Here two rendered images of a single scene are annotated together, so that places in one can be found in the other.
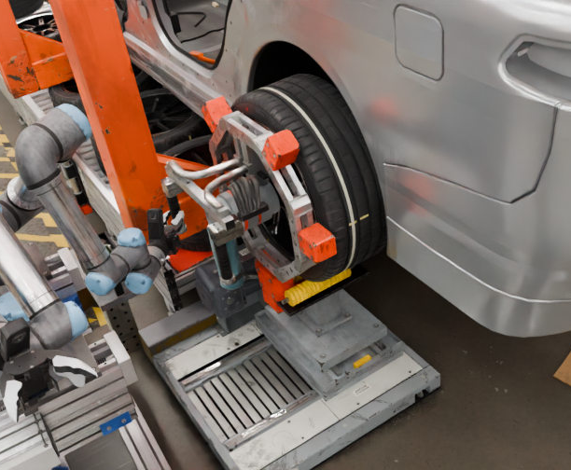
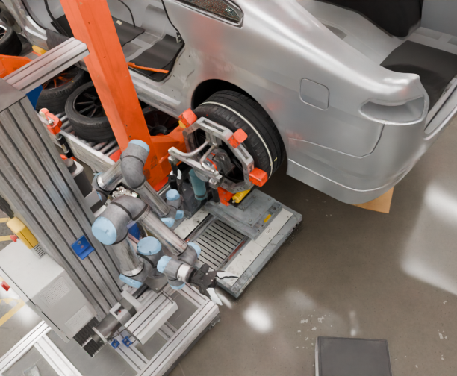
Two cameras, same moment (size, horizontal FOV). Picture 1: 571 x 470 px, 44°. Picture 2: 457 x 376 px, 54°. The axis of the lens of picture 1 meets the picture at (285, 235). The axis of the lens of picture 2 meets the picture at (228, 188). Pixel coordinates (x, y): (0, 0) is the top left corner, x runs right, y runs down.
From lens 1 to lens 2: 1.03 m
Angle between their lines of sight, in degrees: 19
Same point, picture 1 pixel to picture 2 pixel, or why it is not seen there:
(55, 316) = (190, 251)
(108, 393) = not seen: hidden behind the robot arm
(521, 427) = (342, 230)
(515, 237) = (361, 169)
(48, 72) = not seen: hidden behind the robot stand
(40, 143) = (137, 165)
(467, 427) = (319, 236)
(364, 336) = (266, 206)
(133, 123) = (141, 128)
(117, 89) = (133, 114)
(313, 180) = (254, 149)
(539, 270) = (370, 180)
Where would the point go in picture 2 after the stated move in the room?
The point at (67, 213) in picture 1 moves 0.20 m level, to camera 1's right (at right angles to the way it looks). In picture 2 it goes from (151, 195) to (187, 180)
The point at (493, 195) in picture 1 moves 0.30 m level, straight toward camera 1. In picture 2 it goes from (351, 154) to (367, 198)
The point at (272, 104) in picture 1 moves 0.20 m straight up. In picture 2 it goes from (225, 114) to (222, 87)
